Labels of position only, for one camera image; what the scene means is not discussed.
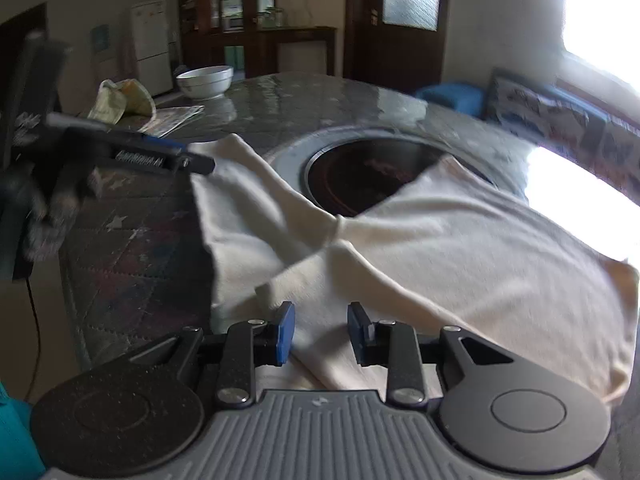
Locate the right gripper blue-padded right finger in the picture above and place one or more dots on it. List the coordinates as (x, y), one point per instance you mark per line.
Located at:
(393, 345)

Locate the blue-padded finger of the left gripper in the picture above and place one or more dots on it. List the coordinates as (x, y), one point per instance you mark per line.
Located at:
(158, 161)
(140, 143)

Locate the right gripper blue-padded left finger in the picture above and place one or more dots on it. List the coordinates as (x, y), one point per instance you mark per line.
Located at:
(248, 345)

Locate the cream knit garment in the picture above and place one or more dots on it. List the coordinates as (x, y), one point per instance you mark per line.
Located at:
(447, 249)

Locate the teal left sleeve forearm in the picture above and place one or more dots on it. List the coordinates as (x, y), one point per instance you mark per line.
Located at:
(19, 458)

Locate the left gloved hand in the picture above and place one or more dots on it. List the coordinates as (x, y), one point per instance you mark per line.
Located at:
(39, 206)

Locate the stack of papers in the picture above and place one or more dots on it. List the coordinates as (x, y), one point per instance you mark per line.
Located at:
(166, 120)

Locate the white ceramic bowl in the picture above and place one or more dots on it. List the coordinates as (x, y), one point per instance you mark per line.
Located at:
(205, 83)

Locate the white refrigerator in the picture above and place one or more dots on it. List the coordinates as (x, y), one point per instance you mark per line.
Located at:
(150, 46)

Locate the dark wooden side table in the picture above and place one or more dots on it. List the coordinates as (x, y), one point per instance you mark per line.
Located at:
(296, 49)

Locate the round black induction cooktop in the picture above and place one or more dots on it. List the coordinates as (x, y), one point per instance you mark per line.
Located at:
(352, 177)

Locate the dark wooden display cabinet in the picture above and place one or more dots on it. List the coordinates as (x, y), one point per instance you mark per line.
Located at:
(223, 32)

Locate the dark wooden glass door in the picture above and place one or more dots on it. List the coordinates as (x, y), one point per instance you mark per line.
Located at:
(395, 44)

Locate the blue sofa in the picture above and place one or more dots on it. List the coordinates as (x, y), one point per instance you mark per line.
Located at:
(468, 99)

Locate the left butterfly cushion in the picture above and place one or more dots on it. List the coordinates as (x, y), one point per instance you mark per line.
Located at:
(544, 115)

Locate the butterfly cushion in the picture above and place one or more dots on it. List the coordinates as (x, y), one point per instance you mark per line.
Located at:
(617, 160)
(544, 115)

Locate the right butterfly cushion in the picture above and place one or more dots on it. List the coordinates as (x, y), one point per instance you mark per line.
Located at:
(617, 160)

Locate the window with frame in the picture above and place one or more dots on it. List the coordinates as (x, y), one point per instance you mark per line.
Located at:
(604, 36)

